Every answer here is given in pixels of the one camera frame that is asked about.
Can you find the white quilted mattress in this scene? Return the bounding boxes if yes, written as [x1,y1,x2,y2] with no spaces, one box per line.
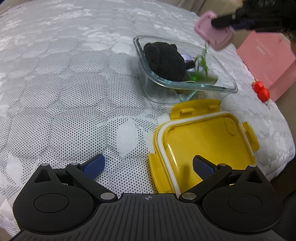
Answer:
[1,1,295,240]

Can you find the yellow plastic container lid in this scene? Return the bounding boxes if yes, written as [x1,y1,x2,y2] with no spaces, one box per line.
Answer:
[149,99,259,195]

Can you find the purple round toy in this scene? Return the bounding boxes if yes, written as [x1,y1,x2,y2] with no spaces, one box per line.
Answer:
[182,54,196,70]

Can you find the pink paper bag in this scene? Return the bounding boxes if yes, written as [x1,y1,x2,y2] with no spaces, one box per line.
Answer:
[237,32,295,101]

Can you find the black plush toy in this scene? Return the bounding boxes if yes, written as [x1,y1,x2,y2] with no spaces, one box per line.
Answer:
[144,42,186,82]

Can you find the green plastic grass toy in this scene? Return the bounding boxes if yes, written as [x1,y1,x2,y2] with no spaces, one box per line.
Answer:
[188,43,218,84]

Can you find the red round toy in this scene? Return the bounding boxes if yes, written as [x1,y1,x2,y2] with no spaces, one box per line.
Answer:
[251,80,270,109]

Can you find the clear glass container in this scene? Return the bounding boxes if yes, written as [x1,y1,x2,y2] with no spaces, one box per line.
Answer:
[133,35,238,104]

